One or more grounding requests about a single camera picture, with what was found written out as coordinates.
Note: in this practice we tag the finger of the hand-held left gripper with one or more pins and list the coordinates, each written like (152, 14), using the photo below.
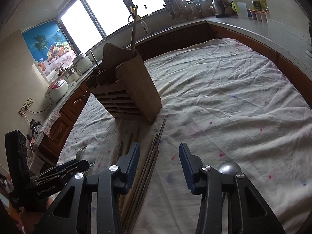
(48, 176)
(80, 165)

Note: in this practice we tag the metal chopstick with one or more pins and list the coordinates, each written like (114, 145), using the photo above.
(149, 151)
(94, 58)
(154, 146)
(160, 136)

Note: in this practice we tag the white plastic container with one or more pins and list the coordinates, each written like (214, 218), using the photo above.
(242, 9)

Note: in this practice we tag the kitchen window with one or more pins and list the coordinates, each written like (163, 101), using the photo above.
(97, 12)

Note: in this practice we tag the yellow oil bottle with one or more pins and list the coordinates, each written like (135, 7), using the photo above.
(255, 2)
(263, 3)

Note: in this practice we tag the floral white tablecloth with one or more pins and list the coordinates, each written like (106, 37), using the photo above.
(219, 90)

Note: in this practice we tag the metal dish rack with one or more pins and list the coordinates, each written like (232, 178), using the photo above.
(180, 6)

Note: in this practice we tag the white lace cloth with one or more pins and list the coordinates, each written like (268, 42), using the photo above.
(50, 124)

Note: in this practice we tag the round metal spoon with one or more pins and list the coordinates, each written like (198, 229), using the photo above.
(229, 168)

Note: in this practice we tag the large white cooker pot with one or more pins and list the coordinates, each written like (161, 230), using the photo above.
(82, 62)

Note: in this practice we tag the fruit and palm wall poster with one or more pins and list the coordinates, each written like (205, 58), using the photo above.
(41, 43)

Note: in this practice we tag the wooden utensil holder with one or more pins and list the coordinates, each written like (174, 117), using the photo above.
(136, 90)

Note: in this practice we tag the metal fork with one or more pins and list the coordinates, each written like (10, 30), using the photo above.
(82, 151)
(90, 167)

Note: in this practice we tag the small white electric pot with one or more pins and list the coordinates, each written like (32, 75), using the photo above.
(73, 75)

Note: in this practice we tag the wooden chopstick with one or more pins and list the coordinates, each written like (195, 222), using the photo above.
(134, 29)
(130, 141)

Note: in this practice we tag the white and pink rice cooker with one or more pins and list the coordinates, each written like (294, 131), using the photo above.
(56, 90)

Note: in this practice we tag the chrome faucet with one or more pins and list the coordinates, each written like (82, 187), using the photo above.
(143, 24)

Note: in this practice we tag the bundle of wooden chopsticks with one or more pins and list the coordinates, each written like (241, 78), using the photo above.
(151, 173)

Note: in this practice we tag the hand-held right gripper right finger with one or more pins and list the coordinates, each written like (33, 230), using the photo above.
(186, 168)

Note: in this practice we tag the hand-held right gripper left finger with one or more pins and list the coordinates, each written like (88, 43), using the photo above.
(132, 168)

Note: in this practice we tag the green cup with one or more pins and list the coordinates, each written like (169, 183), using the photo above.
(235, 7)

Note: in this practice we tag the steel electric kettle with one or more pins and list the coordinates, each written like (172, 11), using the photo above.
(219, 6)

